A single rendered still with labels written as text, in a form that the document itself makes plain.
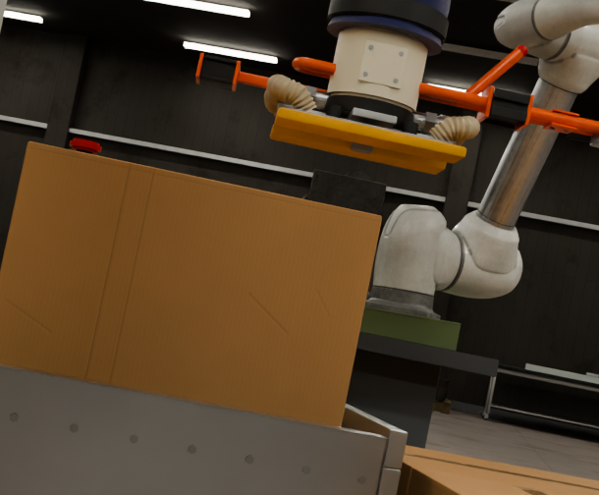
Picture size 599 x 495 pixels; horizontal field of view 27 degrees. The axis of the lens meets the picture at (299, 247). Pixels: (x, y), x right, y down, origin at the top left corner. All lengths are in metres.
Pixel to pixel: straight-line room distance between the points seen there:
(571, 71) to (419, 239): 0.53
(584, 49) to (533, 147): 0.27
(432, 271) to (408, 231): 0.11
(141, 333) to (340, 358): 0.33
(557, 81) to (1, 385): 1.62
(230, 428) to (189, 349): 0.20
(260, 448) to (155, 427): 0.16
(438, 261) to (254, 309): 1.04
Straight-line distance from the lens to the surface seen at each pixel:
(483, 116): 2.33
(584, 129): 2.38
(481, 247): 3.07
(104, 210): 2.05
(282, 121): 2.19
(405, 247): 2.98
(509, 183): 3.06
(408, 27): 2.25
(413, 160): 2.37
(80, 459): 1.90
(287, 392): 2.06
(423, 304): 3.00
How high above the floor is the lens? 0.75
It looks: 3 degrees up
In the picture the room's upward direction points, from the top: 11 degrees clockwise
